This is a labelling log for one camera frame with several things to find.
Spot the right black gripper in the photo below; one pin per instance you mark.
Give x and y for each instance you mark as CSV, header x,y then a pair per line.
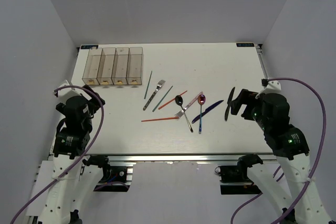
x,y
245,97

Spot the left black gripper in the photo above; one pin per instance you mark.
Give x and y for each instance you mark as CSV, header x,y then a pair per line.
x,y
94,103

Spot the black plastic knife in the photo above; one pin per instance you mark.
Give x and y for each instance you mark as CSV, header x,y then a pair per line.
x,y
230,97

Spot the iridescent red spoon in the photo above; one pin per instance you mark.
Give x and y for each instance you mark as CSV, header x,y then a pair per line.
x,y
201,101

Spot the dark blue plastic knife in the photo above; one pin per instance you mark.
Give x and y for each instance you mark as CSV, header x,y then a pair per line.
x,y
208,109

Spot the black spoon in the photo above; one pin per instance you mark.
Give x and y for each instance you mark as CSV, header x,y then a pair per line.
x,y
179,102

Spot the pink handled fork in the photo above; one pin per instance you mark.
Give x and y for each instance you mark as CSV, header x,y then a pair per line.
x,y
180,113

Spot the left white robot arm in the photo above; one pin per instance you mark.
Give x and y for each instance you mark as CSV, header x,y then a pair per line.
x,y
75,174

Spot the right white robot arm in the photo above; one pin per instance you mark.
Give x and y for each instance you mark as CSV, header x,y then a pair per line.
x,y
270,110

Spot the clear container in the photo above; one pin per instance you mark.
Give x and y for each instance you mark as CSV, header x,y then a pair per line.
x,y
106,66
135,65
119,73
90,74

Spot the teal chopstick right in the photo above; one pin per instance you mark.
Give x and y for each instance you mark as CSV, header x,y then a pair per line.
x,y
162,99

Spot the teal chopstick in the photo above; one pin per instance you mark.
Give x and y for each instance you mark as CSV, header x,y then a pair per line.
x,y
148,84
162,99

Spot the orange chopstick lower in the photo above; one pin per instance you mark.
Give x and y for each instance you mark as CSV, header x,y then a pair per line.
x,y
161,119

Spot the orange chopstick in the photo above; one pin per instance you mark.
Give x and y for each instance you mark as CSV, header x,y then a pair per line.
x,y
161,119
170,101

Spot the teal chopstick left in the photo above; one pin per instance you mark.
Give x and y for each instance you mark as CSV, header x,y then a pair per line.
x,y
148,84

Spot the orange chopstick upper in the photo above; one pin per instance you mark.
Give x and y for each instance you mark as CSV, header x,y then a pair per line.
x,y
170,101

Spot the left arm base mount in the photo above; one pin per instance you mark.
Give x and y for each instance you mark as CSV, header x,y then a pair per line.
x,y
114,178

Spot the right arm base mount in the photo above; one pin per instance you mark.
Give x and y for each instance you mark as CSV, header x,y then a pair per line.
x,y
233,178

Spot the silver fork dark handle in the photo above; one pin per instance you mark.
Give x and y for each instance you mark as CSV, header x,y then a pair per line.
x,y
158,87

